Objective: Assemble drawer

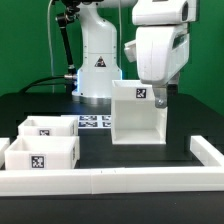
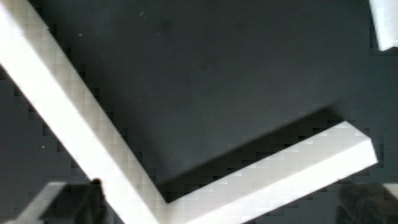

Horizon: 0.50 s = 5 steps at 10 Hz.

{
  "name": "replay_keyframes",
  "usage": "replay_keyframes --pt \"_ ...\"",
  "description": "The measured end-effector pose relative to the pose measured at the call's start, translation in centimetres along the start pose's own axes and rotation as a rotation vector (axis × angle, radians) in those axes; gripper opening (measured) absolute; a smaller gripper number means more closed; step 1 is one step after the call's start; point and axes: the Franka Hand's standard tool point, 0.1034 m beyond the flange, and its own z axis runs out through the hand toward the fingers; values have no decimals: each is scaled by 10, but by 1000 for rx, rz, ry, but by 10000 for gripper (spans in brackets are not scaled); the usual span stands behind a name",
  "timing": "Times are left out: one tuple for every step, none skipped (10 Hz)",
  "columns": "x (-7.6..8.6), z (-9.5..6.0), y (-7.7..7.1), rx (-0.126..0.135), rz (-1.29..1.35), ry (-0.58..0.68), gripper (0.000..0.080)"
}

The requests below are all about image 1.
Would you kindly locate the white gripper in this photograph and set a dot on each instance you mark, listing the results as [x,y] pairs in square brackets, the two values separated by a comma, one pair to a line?
[161,52]

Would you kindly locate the white drawer cabinet frame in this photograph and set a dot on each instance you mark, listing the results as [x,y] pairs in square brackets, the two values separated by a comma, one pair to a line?
[134,117]

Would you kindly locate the white front drawer box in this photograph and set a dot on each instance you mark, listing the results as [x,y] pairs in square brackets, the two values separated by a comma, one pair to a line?
[42,153]

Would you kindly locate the white drawer box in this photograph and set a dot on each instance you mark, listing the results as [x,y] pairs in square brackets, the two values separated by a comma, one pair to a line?
[42,153]
[49,126]

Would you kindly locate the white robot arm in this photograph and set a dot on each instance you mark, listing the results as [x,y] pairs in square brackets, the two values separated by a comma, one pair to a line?
[99,66]

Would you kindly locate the white rear drawer box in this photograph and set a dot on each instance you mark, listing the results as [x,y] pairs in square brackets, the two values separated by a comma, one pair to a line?
[49,126]

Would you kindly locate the white fiducial marker sheet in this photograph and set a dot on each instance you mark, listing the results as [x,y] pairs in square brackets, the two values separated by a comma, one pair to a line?
[93,121]

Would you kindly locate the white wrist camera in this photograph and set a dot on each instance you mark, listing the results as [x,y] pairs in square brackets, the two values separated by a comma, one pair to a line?
[130,50]

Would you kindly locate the white right fence rail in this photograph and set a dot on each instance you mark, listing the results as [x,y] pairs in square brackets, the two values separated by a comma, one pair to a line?
[206,153]

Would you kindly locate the white fence rail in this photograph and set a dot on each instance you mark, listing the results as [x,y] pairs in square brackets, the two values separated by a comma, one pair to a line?
[206,153]
[4,144]
[110,181]

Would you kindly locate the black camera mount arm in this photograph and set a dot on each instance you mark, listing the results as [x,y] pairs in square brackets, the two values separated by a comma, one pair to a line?
[63,19]

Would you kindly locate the white left fence rail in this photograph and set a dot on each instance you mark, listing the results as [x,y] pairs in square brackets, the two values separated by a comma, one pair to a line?
[4,144]

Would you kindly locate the white front fence rail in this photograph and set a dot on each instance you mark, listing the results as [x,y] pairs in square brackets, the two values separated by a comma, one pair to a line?
[110,181]

